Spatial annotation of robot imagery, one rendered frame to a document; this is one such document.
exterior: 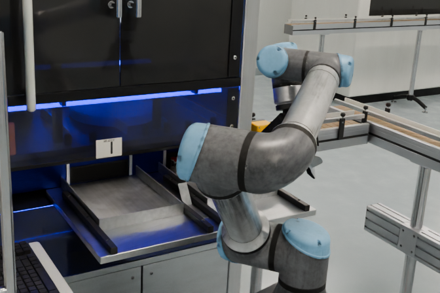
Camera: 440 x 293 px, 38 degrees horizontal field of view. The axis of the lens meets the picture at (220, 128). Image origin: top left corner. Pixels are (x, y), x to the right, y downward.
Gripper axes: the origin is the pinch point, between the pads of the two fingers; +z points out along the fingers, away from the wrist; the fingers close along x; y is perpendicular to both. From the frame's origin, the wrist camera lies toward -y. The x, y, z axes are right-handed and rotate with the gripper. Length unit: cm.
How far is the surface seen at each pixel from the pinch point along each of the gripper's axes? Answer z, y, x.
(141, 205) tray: 3, -50, -14
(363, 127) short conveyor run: -13, -53, 102
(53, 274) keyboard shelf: 17, -45, -46
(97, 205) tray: 2, -57, -25
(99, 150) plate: -15, -61, -20
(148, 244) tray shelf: 12.1, -30.4, -25.7
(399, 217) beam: 27, -49, 114
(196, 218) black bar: 7.9, -31.8, -7.8
